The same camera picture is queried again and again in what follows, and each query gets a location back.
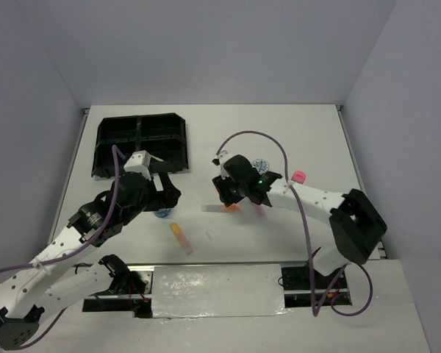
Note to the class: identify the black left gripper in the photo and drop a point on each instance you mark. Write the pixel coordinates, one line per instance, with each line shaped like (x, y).
(163, 198)

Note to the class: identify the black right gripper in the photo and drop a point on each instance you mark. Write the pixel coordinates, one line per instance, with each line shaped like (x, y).
(222, 184)

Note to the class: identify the thin yellow highlighter pen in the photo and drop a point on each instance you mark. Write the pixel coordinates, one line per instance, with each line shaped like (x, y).
(156, 158)

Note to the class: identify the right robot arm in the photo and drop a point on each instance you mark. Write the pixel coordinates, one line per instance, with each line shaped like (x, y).
(356, 225)

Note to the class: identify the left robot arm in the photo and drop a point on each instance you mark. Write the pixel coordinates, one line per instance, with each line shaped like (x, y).
(37, 290)

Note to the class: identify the blue paint jar left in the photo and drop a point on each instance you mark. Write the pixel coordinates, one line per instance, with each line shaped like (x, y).
(163, 213)

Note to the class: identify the blue paint jar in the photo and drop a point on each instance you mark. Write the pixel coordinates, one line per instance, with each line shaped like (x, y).
(261, 165)
(163, 213)

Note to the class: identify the blue paint jar right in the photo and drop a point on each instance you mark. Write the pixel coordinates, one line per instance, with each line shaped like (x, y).
(261, 165)

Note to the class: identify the orange-capped clear marker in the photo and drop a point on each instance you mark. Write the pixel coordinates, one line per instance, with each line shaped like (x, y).
(219, 208)

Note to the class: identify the orange-capped pink glue stick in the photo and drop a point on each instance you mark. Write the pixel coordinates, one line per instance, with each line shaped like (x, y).
(181, 238)

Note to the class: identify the pink-capped glitter bottle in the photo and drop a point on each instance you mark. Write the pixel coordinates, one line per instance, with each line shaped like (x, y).
(299, 177)

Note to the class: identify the black four-compartment organizer tray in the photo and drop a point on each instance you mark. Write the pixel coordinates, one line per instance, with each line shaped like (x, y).
(162, 135)

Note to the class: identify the silver foil-covered panel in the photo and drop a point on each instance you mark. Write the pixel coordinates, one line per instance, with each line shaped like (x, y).
(211, 291)

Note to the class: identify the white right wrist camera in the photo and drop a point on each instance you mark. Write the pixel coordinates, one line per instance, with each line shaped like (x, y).
(221, 158)

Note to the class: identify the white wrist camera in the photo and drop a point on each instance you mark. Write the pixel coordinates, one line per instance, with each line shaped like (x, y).
(139, 163)
(221, 158)

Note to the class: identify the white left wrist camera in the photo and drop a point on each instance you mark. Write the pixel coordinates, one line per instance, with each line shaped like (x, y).
(139, 163)

